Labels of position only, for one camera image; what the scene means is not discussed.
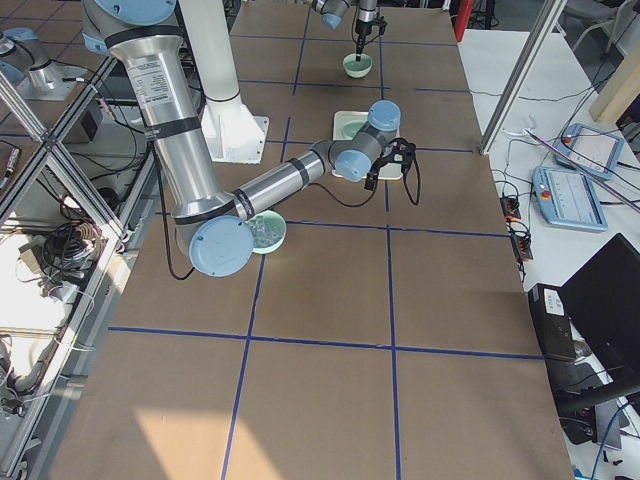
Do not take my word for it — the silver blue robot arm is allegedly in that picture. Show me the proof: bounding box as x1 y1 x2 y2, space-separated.
83 1 401 277
310 0 387 61

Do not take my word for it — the blue teach pendant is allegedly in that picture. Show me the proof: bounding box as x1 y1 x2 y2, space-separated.
554 123 623 180
532 166 608 232

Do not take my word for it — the black laptop computer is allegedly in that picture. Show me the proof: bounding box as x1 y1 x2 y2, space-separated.
527 233 639 412

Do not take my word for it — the blue teach pendant near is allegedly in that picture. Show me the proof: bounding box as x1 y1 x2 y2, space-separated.
532 166 608 232

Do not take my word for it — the blue teach pendant far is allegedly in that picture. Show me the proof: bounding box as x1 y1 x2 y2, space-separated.
554 123 623 180

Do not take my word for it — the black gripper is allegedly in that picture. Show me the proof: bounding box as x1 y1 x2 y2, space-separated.
367 153 395 180
353 12 386 62

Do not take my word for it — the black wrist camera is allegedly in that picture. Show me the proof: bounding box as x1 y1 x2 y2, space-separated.
364 171 378 191

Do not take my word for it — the pale green serving tray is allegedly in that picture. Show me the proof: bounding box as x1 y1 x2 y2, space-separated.
332 111 402 182

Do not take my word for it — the green bowl with ice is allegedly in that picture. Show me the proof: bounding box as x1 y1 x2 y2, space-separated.
246 210 287 255

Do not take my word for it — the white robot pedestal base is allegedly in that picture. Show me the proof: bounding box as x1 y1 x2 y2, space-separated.
179 0 269 164

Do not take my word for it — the aluminium frame post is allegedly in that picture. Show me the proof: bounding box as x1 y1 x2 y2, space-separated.
479 0 567 155

